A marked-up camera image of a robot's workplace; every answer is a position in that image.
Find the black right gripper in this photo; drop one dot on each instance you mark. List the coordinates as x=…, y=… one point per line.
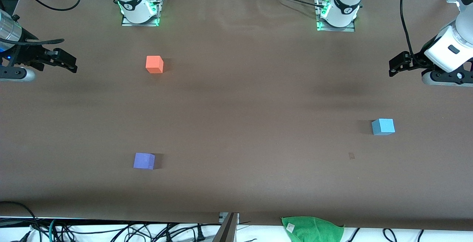
x=26, y=55

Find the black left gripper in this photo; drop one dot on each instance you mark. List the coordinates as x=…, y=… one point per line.
x=417, y=59

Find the blue foam block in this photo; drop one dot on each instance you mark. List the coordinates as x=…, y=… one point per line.
x=383, y=127

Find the orange foam block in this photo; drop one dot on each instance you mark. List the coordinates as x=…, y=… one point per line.
x=154, y=64

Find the purple foam block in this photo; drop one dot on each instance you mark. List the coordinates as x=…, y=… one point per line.
x=143, y=160

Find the brown table cover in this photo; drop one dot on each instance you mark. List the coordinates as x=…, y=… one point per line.
x=236, y=142

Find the green cloth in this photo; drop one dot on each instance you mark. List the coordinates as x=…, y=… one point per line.
x=314, y=231

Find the white cloth tag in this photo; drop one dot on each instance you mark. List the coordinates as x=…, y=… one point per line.
x=290, y=227

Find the black power plug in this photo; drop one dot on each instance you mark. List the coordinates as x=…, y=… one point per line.
x=200, y=234

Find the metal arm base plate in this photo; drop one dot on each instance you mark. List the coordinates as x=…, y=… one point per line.
x=343, y=29
x=147, y=23

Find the metal mounting post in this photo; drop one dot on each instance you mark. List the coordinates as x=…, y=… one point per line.
x=226, y=231

